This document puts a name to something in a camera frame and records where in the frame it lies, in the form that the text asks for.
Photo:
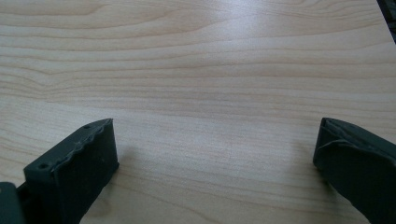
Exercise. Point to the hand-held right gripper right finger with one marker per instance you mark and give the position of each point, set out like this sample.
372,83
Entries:
361,168

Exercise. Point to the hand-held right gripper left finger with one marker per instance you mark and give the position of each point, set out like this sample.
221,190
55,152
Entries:
77,168

